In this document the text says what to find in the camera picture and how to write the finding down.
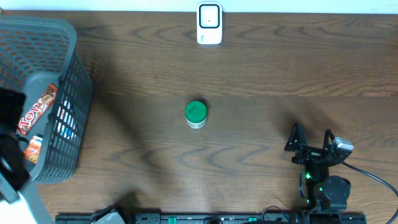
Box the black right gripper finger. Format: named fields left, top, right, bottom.
left=323, top=129, right=335, bottom=149
left=284, top=123, right=307, bottom=152

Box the red Top chocolate bar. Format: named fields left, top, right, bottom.
left=17, top=83, right=57, bottom=136

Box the orange snack packet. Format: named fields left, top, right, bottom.
left=24, top=136, right=43, bottom=164

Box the white Panadol medicine box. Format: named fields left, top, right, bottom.
left=57, top=100, right=76, bottom=140

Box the green lid jar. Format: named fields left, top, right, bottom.
left=185, top=101, right=207, bottom=129

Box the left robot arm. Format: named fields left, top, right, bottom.
left=1, top=88, right=129, bottom=224

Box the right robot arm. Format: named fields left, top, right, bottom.
left=284, top=123, right=354, bottom=213

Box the white barcode scanner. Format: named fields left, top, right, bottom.
left=197, top=2, right=223, bottom=45

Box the grey plastic basket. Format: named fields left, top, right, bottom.
left=1, top=16, right=93, bottom=184

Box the black right camera cable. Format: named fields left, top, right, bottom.
left=337, top=157, right=398, bottom=224

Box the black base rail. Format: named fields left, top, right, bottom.
left=55, top=212, right=368, bottom=224

